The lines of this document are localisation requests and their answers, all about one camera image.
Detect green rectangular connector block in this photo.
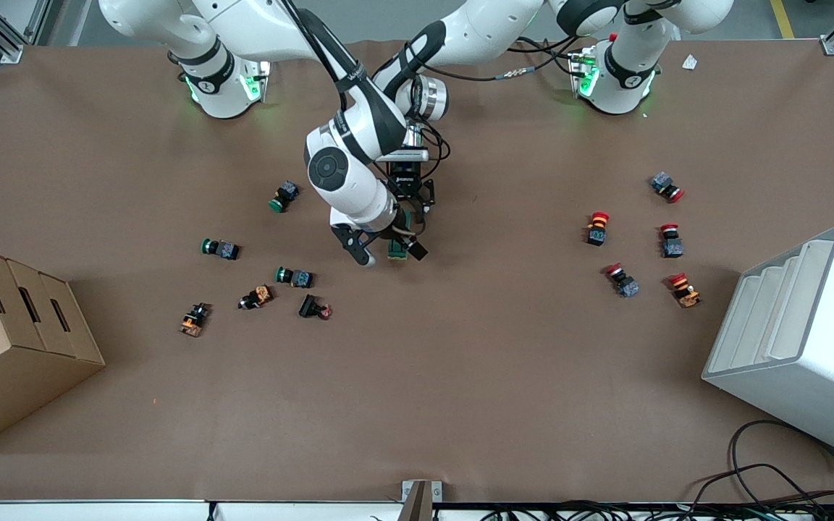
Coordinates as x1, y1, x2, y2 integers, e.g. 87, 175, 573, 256
387, 208, 412, 261

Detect green mushroom push button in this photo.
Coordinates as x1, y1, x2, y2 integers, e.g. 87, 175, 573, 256
269, 180, 300, 213
275, 266, 314, 289
201, 237, 240, 261

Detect red mushroom button black block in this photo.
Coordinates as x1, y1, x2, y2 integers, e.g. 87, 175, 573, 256
585, 211, 611, 247

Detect black push button orange block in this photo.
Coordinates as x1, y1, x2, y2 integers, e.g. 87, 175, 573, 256
179, 302, 212, 338

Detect red mushroom button orange block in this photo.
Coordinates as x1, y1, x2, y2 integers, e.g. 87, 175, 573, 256
667, 272, 702, 309

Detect white stepped storage rack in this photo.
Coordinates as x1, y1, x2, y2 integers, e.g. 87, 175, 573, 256
701, 223, 834, 465

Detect black switch red tip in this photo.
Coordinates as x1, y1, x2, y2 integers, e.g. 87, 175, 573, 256
298, 293, 333, 321

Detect black selector switch orange block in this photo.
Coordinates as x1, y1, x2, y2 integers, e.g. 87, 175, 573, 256
237, 284, 274, 311

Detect black left arm wrist cable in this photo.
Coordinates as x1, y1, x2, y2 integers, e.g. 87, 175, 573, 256
417, 62, 577, 82

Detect black left arm base cable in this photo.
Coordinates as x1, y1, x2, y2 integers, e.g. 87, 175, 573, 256
511, 35, 591, 73

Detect aluminium bracket post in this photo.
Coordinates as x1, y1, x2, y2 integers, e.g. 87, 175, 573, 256
401, 479, 443, 521

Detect black cable bundle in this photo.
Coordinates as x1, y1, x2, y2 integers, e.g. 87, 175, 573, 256
482, 499, 834, 521

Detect black looped cable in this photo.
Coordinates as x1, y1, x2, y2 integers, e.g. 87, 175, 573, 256
692, 420, 834, 507

